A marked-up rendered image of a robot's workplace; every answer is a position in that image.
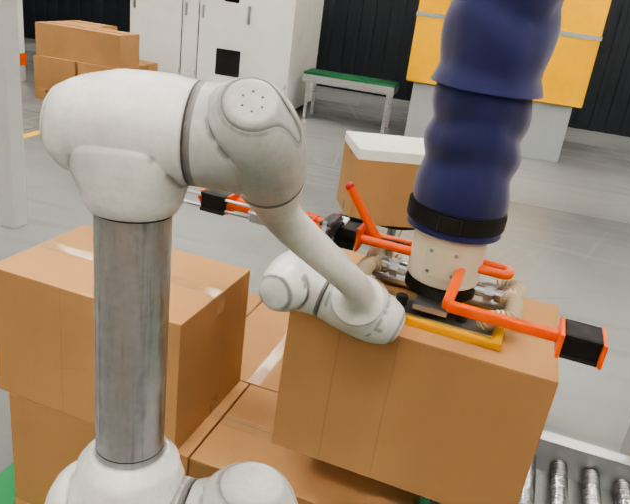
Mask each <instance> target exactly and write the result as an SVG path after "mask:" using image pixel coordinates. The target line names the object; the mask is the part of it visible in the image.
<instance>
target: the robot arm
mask: <svg viewBox="0 0 630 504"><path fill-rule="evenodd" d="M39 129H40V135H41V138H42V140H43V144H44V147H45V149H46V151H47V152H48V154H49V155H50V156H51V157H52V159H53V160H54V161H55V162H56V163H57V164H58V165H59V166H61V167H62V168H64V169H66V170H70V171H71V173H72V175H73V178H74V180H75V182H76V184H77V186H78V188H79V191H80V194H81V198H82V200H83V202H84V204H85V205H86V207H87V208H88V210H89V211H90V212H91V213H92V214H94V216H93V270H94V315H95V439H94V440H93V441H91V442H90V443H89V444H88V445H87V447H86V448H85V449H84V450H83V451H82V452H81V454H80V456H79V458H78V460H76V461H74V462H73V463H71V464H70V465H69V466H67V467H66V468H65V469H64V470H62V471H61V473H60V474H59V475H58V476H57V478H56V480H55V481H54V483H53V484H52V486H51V488H50V490H49V492H48V495H47V497H46V501H45V504H298V502H297V500H296V497H295V494H294V491H293V489H292V487H291V485H290V484H289V482H288V480H287V479H286V478H285V476H284V475H283V474H282V473H280V472H279V471H278V470H276V469H275V468H273V467H271V466H269V465H266V464H263V463H258V462H250V461H245V462H238V463H234V464H231V465H228V466H226V467H224V468H222V469H220V470H218V471H217V472H215V473H214V474H213V475H212V476H211V477H205V478H200V479H198V478H193V477H189V476H185V470H184V467H183V465H182V462H181V460H180V455H179V451H178V449H177V447H176V446H175V445H174V443H173V442H172V441H171V440H170V439H169V438H167V437H166V436H165V414H166V388H167V361H168V334H169V307H170V280H171V253H172V226H173V215H175V214H176V212H177V211H178V210H179V208H180V207H181V205H182V203H183V201H184V197H185V194H186V192H187V189H188V187H189V186H194V187H201V188H207V189H214V190H219V191H225V192H229V193H233V194H239V196H240V197H241V198H242V199H243V200H244V201H245V202H246V203H247V204H248V205H249V206H250V207H251V209H252V210H253V211H254V212H255V214H256V215H257V216H258V218H259V219H260V220H261V221H262V223H263V224H264V225H265V226H266V227H267V229H268V230H269V231H270V232H271V233H272V234H273V235H274V236H275V237H276V238H277V239H278V240H279V241H280V242H282V243H283V244H284V245H285V246H286V247H287V248H288V249H290V250H288V251H286V252H284V253H282V254H281V255H279V256H278V257H277V258H276V259H274V260H273V261H272V262H271V264H270V265H269V266H268V267H267V269H266V270H265V272H264V274H263V278H262V281H261V284H260V286H259V295H260V298H261V300H262V302H263V303H264V304H265V305H266V306H267V307H268V308H269V309H271V310H273V311H278V312H291V311H299V312H304V313H308V314H311V315H314V316H316V317H318V318H320V319H321V320H323V321H325V322H326V323H327V324H329V325H331V326H332V327H334V328H336V329H338V330H340V331H342V332H344V333H346V334H348V335H350V336H353V337H355V338H357V339H360V340H362V341H365V342H369V343H374V344H387V343H389V342H392V341H394V340H395V339H396V338H397V336H398V335H399V333H400V331H401V329H402V327H403V325H404V323H405V320H406V314H405V310H404V308H403V306H402V305H401V303H400V302H399V301H398V300H397V299H396V298H395V297H394V296H392V295H391V294H389V293H388V292H387V291H386V290H385V289H384V288H383V287H381V286H380V284H379V283H378V282H377V281H376V280H375V279H374V278H372V277H370V276H368V275H365V274H364V273H363V272H362V270H361V269H360V268H359V267H358V266H357V265H356V264H355V263H354V262H353V261H352V260H351V259H350V258H349V257H348V256H347V255H346V254H345V253H344V252H343V251H342V250H341V249H340V248H339V247H338V246H337V245H336V244H335V243H334V242H333V240H334V235H335V234H336V232H337V231H338V229H339V228H340V227H344V226H345V225H346V224H347V223H348V222H349V221H350V218H349V217H345V216H342V215H338V214H334V213H331V214H330V215H329V216H328V217H326V218H325V219H324V220H320V222H319V225H321V226H320V227H321V228H322V229H320V228H319V227H318V226H317V225H316V224H315V223H314V222H313V221H312V220H311V218H310V217H309V216H308V215H307V214H306V213H305V212H304V210H303V209H302V208H301V206H300V204H299V199H300V195H301V192H302V189H303V187H304V184H305V177H306V169H307V163H308V154H307V146H306V141H305V135H304V131H303V128H302V125H301V122H300V120H299V117H298V115H297V113H296V111H295V109H294V107H293V106H292V104H291V103H290V101H289V100H288V98H287V97H286V96H285V95H284V94H283V93H282V92H281V91H280V90H279V89H278V88H277V87H276V86H275V85H273V84H272V83H270V82H269V81H267V80H265V79H263V78H259V77H255V76H243V77H238V78H234V79H231V80H228V81H225V82H215V81H205V80H199V79H194V78H189V77H186V76H182V75H179V74H174V73H167V72H158V71H149V70H137V69H113V70H105V71H97V72H91V73H86V74H82V75H78V76H75V77H72V78H69V79H67V80H65V81H62V82H60V83H58V84H56V85H54V86H53V87H52V88H51V89H50V90H49V92H48V93H47V95H46V97H45V99H44V101H43V104H42V107H41V111H40V119H39Z"/></svg>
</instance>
